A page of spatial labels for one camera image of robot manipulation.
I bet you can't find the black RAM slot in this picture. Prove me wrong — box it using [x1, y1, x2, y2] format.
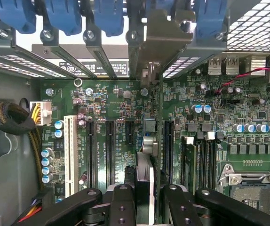
[203, 138, 210, 189]
[197, 138, 203, 189]
[210, 138, 217, 189]

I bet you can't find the long black expansion slot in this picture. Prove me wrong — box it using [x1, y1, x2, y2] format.
[105, 119, 116, 187]
[86, 119, 97, 189]
[164, 119, 175, 178]

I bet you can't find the white PCI expansion slot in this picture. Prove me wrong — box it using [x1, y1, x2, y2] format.
[63, 114, 79, 198]

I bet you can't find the short black expansion slot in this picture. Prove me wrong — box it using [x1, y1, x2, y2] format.
[125, 121, 135, 146]

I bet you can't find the CPU socket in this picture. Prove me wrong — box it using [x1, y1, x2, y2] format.
[218, 163, 270, 218]

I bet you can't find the green motherboard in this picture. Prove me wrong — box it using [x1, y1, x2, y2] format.
[39, 56, 270, 214]

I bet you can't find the white power connector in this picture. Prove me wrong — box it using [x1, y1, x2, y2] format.
[29, 100, 53, 127]

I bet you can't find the black open PC case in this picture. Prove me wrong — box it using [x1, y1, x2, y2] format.
[0, 0, 270, 226]

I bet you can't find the perforated metal slot cover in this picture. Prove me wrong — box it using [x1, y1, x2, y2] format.
[162, 56, 202, 79]

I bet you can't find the rear USB port block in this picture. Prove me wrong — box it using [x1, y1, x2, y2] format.
[207, 56, 239, 76]

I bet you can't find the black sleeved power cable bundle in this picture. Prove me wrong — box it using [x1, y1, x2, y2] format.
[0, 100, 45, 190]

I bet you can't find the red and black wire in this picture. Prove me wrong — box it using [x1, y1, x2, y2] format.
[213, 66, 270, 95]

